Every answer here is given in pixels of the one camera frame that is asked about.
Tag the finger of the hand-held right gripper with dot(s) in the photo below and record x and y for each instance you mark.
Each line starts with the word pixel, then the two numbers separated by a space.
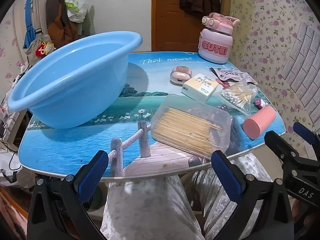
pixel 303 131
pixel 275 142

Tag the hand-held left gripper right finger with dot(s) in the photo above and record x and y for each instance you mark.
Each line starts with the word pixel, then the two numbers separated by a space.
pixel 225 177

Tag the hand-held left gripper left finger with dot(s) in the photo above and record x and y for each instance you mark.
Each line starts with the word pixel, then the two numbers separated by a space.
pixel 92 177

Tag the pink cylinder container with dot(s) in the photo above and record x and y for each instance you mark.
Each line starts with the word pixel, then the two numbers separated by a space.
pixel 260 122

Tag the purple white cat figurine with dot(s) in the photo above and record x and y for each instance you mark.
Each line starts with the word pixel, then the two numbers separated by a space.
pixel 260 103

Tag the clear cotton swab bag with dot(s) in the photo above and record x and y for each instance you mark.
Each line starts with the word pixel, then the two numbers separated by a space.
pixel 237 95

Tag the clear toothpick box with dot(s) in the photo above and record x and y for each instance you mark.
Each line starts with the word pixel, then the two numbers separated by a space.
pixel 185 127

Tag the white tissue box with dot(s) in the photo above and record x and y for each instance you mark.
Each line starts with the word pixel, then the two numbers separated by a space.
pixel 197 87

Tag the blue plastic basin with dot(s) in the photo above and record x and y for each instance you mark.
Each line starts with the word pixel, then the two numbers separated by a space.
pixel 75 80

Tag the small pink case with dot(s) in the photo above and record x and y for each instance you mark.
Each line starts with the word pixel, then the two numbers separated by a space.
pixel 178 76

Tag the person's right leg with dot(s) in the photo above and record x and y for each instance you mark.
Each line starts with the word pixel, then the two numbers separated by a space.
pixel 257 165

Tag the person's leg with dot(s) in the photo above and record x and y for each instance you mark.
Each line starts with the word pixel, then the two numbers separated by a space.
pixel 257 165
pixel 145 205

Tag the person's left leg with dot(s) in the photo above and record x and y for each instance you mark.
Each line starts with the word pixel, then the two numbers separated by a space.
pixel 145 205

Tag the crumpled white plastic bag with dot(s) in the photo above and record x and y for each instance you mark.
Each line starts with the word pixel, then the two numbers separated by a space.
pixel 22 177

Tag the printed snack packet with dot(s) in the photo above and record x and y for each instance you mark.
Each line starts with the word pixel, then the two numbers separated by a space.
pixel 235 76

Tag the pink water bottle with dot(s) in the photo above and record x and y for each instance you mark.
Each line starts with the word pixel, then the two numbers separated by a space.
pixel 215 50

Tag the red plush toy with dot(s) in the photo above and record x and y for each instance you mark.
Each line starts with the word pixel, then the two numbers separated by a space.
pixel 41 50

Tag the grey cloth bag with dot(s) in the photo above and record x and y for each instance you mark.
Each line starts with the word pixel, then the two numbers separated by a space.
pixel 35 46

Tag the brown wooden door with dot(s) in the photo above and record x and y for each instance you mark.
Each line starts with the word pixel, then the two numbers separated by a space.
pixel 170 25

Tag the brown orange hanging jacket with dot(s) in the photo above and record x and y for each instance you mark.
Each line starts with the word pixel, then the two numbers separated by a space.
pixel 56 17

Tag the white green plastic bag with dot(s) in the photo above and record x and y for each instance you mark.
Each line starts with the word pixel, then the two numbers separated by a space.
pixel 75 5

